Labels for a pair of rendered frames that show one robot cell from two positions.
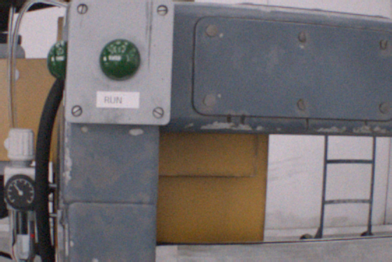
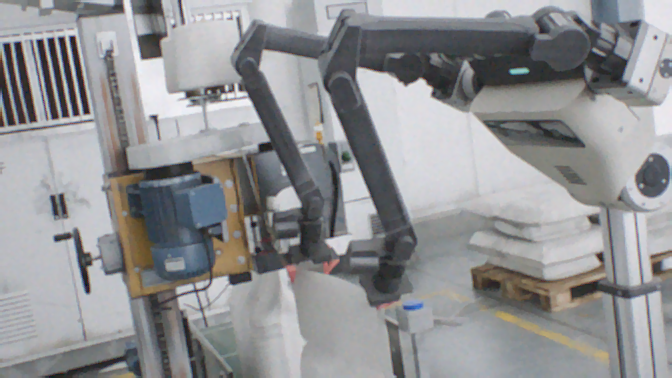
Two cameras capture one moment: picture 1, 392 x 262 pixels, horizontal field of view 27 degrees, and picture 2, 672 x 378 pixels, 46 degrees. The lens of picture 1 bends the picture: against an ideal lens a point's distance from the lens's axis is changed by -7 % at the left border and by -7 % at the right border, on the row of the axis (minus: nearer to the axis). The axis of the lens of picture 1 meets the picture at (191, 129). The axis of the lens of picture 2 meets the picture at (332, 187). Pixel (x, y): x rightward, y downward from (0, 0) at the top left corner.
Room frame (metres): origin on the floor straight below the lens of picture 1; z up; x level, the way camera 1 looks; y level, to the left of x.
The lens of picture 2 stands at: (1.07, 2.26, 1.50)
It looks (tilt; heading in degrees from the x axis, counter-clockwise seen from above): 8 degrees down; 260
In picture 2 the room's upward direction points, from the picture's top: 9 degrees counter-clockwise
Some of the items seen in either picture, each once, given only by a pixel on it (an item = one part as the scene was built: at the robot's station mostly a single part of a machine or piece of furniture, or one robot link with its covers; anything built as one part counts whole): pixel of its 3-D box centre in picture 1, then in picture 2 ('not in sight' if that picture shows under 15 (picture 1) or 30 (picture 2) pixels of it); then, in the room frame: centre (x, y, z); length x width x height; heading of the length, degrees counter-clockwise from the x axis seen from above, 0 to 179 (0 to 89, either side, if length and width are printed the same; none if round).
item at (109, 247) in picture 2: not in sight; (109, 254); (1.31, 0.12, 1.14); 0.11 x 0.06 x 0.11; 100
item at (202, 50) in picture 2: not in sight; (208, 56); (0.97, 0.27, 1.61); 0.17 x 0.17 x 0.17
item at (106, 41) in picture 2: not in sight; (107, 43); (1.21, 0.15, 1.68); 0.05 x 0.03 x 0.06; 10
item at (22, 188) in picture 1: (20, 192); not in sight; (0.84, 0.17, 1.16); 0.04 x 0.02 x 0.04; 100
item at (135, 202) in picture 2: not in sight; (153, 198); (1.16, 0.23, 1.27); 0.12 x 0.09 x 0.09; 10
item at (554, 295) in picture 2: not in sight; (583, 266); (-1.33, -2.36, 0.07); 1.20 x 0.82 x 0.14; 12
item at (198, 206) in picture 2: not in sight; (201, 209); (1.05, 0.39, 1.25); 0.10 x 0.08 x 0.12; 35
